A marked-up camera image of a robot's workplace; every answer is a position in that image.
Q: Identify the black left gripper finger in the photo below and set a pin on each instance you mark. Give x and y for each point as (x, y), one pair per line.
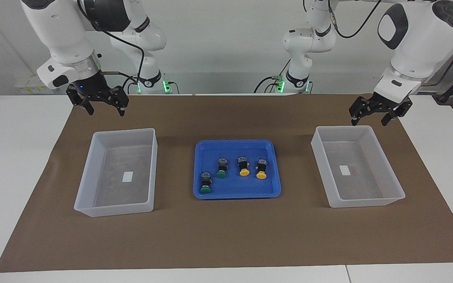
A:
(358, 112)
(395, 114)

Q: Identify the green push button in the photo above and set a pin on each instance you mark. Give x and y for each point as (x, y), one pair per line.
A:
(222, 167)
(205, 181)

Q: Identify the white power strip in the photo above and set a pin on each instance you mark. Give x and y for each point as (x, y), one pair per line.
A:
(30, 87)

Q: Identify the blue plastic tray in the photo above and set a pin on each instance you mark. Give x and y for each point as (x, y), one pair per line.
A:
(236, 188)

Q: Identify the translucent white plastic box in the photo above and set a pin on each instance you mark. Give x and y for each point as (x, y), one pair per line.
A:
(368, 184)
(112, 192)

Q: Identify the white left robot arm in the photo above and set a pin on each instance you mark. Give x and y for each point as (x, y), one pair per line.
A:
(419, 43)

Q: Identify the yellow push button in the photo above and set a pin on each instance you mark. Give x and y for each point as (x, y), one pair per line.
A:
(243, 163)
(262, 167)

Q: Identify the white sticker label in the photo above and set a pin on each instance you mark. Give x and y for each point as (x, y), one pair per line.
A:
(127, 177)
(344, 170)

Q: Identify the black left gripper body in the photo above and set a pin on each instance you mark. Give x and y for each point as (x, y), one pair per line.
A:
(380, 104)

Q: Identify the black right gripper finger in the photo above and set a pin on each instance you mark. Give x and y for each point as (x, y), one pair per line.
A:
(86, 105)
(122, 105)

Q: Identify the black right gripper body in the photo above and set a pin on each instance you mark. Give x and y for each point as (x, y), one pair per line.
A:
(91, 88)

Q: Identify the brown table mat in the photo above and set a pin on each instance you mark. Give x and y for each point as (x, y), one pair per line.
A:
(234, 236)

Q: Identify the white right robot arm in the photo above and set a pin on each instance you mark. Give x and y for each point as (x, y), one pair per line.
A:
(65, 35)

